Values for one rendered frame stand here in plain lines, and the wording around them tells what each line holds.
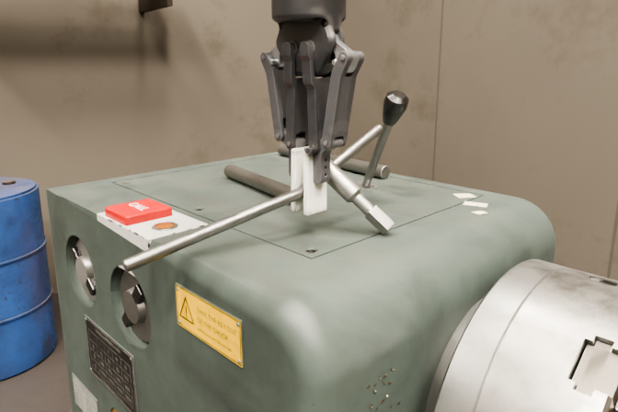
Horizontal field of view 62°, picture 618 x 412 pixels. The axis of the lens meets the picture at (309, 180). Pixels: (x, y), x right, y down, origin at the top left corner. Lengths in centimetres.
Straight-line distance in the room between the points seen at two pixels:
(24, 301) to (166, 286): 224
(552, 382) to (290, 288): 22
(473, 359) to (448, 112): 304
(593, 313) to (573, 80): 254
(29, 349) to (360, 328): 253
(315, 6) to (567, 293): 35
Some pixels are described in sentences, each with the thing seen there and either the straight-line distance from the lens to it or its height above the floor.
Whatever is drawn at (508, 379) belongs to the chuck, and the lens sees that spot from 49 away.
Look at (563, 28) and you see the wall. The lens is 305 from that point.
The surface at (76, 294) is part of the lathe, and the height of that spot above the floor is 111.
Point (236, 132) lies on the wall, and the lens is 383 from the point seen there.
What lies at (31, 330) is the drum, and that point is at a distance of 287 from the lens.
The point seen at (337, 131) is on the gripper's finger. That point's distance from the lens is 52.
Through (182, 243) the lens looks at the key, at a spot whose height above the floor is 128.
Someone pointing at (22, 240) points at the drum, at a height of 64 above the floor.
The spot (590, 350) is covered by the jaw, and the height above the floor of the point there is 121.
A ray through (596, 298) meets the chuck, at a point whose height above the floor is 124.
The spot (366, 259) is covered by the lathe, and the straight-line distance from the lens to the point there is 51.
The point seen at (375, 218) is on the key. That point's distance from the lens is 56.
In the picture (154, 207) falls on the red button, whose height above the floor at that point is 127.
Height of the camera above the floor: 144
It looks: 13 degrees down
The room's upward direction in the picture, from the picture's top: straight up
